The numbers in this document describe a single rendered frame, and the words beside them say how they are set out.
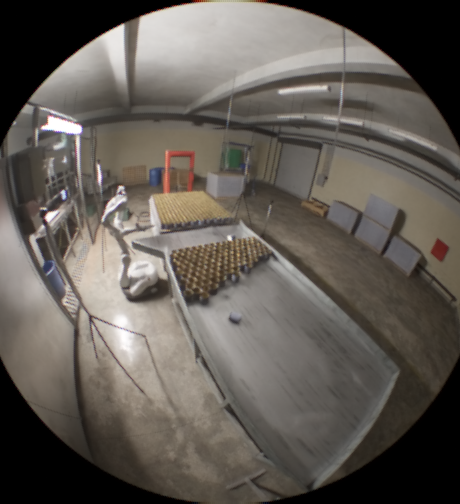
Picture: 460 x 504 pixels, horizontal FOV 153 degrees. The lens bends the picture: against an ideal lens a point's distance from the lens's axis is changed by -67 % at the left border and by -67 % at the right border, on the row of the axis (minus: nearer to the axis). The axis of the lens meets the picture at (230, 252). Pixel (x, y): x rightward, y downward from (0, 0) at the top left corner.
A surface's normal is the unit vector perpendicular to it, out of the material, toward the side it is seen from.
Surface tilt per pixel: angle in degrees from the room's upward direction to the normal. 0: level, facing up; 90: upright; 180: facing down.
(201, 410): 0
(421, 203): 90
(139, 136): 90
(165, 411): 0
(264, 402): 0
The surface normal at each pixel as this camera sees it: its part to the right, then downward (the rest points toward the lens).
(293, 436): 0.13, -0.83
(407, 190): -0.87, 0.18
